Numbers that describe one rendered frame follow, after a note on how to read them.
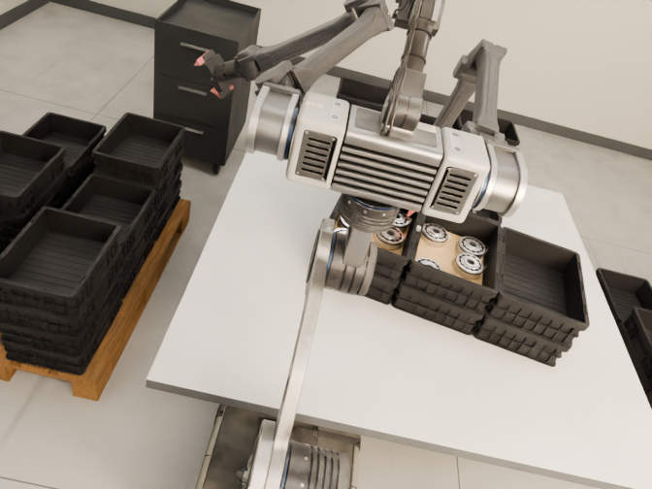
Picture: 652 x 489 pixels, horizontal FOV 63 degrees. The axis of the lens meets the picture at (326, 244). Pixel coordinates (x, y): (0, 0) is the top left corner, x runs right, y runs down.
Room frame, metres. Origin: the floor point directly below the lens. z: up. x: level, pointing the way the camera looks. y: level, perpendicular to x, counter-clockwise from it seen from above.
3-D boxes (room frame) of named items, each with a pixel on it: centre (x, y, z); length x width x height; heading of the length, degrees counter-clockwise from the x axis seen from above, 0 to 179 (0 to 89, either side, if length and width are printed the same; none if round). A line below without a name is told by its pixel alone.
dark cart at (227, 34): (3.01, 0.99, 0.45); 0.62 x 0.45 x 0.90; 4
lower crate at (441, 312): (1.53, -0.44, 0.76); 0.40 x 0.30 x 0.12; 174
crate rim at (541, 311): (1.50, -0.74, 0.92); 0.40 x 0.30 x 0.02; 174
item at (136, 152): (2.07, 0.97, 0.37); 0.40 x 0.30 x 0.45; 5
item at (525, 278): (1.50, -0.74, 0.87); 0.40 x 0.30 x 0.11; 174
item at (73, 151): (2.04, 1.36, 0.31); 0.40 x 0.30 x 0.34; 5
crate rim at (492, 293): (1.53, -0.44, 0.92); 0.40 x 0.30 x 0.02; 174
